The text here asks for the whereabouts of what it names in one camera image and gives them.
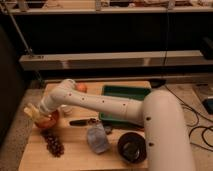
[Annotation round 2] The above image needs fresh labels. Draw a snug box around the white paper cup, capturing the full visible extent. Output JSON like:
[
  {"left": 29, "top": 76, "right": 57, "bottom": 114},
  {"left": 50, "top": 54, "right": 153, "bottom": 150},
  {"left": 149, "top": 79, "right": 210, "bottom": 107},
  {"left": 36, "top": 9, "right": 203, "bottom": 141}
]
[{"left": 60, "top": 105, "right": 73, "bottom": 115}]

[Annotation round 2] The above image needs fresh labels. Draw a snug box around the yellow banana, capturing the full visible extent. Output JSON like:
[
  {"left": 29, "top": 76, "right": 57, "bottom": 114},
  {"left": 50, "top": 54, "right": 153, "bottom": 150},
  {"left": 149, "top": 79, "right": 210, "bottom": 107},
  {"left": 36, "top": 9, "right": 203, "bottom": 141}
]
[{"left": 24, "top": 103, "right": 50, "bottom": 122}]

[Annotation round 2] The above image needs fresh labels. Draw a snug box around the black handled knife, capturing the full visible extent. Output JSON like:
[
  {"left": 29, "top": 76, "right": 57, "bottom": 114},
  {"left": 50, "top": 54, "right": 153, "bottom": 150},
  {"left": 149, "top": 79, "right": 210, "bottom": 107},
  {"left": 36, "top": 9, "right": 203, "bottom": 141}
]
[{"left": 69, "top": 118, "right": 99, "bottom": 126}]

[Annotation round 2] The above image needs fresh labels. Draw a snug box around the bunch of dark grapes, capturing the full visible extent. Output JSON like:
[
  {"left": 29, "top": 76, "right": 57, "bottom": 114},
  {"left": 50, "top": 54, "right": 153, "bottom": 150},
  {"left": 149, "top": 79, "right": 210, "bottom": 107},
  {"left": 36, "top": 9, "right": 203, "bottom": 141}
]
[{"left": 41, "top": 130, "right": 64, "bottom": 157}]

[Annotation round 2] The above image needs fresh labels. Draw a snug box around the red bowl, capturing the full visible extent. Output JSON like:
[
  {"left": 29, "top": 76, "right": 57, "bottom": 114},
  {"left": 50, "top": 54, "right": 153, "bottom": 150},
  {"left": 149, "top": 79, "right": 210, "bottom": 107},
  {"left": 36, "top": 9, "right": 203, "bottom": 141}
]
[{"left": 35, "top": 111, "right": 59, "bottom": 129}]

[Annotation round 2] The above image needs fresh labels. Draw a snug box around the small dark square object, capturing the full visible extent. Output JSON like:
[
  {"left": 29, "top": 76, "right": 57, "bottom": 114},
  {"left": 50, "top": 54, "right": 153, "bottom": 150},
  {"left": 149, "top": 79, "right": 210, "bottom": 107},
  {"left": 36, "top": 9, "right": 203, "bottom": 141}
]
[{"left": 103, "top": 125, "right": 112, "bottom": 135}]

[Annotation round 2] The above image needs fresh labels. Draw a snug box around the metal shelf rack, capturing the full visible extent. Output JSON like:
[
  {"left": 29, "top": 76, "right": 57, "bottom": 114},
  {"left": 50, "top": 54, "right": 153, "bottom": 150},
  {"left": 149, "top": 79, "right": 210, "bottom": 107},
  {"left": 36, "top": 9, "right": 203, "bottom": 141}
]
[{"left": 0, "top": 0, "right": 213, "bottom": 88}]

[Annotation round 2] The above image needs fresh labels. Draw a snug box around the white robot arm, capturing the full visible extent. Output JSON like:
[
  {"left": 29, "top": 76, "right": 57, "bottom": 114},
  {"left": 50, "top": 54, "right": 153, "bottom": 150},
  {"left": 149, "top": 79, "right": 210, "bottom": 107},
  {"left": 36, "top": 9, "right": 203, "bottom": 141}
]
[{"left": 38, "top": 79, "right": 196, "bottom": 171}]

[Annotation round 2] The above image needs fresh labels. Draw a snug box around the dark purple bowl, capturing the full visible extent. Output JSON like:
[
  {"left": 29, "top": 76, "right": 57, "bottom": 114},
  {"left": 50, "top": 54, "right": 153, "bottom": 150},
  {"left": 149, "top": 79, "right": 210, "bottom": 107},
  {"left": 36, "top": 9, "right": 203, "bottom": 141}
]
[{"left": 117, "top": 132, "right": 147, "bottom": 164}]

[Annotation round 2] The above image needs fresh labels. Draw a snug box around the dark box on floor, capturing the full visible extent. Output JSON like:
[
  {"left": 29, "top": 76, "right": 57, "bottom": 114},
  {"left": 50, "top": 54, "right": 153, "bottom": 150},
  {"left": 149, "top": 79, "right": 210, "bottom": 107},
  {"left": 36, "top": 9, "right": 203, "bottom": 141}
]
[{"left": 202, "top": 98, "right": 213, "bottom": 115}]

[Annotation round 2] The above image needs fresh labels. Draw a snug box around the grey blue cloth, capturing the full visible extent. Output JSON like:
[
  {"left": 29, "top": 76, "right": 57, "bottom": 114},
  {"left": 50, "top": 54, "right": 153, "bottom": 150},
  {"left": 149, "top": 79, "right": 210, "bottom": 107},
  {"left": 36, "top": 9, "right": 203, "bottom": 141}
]
[{"left": 87, "top": 123, "right": 110, "bottom": 154}]

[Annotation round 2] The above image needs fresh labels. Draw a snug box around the black cable on floor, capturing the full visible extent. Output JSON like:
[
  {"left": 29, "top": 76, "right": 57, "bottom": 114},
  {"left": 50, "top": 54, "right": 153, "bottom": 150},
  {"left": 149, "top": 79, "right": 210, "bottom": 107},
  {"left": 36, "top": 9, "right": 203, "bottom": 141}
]
[{"left": 164, "top": 84, "right": 213, "bottom": 153}]

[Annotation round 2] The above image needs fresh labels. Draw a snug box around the green plastic tray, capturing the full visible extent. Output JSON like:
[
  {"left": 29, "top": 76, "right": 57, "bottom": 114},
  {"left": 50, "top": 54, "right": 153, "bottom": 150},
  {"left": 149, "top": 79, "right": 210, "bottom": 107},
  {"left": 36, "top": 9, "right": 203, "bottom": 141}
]
[{"left": 99, "top": 85, "right": 151, "bottom": 126}]

